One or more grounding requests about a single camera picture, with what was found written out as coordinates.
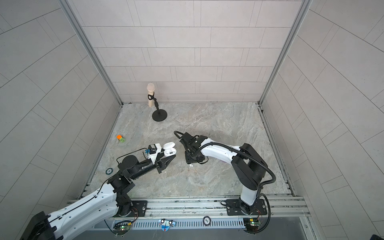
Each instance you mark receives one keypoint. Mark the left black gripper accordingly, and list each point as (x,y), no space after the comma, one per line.
(160,165)

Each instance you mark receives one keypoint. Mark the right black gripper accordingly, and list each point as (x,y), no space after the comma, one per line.
(188,161)

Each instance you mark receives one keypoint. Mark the white earbud case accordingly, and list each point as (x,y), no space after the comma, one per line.
(169,149)

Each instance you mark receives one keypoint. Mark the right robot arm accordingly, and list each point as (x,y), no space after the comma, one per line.
(251,170)

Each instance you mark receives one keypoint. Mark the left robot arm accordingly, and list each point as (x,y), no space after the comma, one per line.
(107,201)

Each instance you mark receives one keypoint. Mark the black microphone stand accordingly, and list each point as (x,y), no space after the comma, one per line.
(159,115)

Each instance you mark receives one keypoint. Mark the orange green small toy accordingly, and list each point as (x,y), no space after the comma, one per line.
(120,138)

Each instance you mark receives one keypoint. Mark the blue white clip gadget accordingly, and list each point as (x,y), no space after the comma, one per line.
(166,224)

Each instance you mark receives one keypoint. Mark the beige microphone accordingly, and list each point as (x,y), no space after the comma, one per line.
(151,91)

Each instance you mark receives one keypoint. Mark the small black round disc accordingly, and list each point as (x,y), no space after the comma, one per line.
(207,221)

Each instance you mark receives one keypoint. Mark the left green circuit board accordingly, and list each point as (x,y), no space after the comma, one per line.
(123,226)

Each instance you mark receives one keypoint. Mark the green circuit board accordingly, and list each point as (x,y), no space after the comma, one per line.
(123,226)
(251,225)

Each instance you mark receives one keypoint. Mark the right green circuit board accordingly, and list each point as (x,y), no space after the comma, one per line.
(251,225)

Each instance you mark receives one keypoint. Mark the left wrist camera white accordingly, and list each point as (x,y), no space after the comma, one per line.
(152,152)

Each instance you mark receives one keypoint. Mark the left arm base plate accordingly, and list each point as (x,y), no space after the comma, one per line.
(133,210)

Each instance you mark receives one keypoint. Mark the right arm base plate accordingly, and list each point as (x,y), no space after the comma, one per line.
(236,207)

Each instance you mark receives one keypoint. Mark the aluminium front rail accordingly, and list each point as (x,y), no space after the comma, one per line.
(197,208)

